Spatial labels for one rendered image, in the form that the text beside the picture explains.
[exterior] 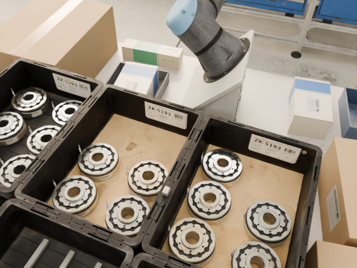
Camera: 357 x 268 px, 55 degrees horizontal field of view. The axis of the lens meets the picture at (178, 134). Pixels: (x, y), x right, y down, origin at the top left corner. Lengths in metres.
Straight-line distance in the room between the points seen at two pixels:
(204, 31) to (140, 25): 2.01
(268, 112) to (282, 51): 1.62
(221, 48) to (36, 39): 0.62
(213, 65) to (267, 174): 0.37
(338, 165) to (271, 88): 0.51
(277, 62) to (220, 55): 1.70
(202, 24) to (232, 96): 0.23
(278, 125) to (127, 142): 0.55
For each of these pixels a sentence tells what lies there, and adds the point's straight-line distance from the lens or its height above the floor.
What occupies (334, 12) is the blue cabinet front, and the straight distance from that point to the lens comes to 2.70.
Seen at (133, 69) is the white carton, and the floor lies 0.79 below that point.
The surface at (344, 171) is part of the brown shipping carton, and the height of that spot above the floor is 0.86.
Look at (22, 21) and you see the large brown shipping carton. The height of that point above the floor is 0.90.
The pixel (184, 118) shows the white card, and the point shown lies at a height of 0.90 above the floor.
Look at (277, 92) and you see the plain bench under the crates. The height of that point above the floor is 0.70.
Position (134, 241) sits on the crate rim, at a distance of 0.70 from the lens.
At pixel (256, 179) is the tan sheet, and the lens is 0.92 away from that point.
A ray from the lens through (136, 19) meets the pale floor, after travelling 3.12.
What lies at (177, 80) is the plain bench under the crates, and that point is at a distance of 1.36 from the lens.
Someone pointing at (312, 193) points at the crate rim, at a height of 0.93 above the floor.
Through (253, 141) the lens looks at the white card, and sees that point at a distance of 0.91.
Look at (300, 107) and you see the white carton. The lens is 1.20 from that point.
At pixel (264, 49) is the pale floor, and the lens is 2.86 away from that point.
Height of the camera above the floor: 1.57
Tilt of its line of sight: 49 degrees down
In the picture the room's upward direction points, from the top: 2 degrees clockwise
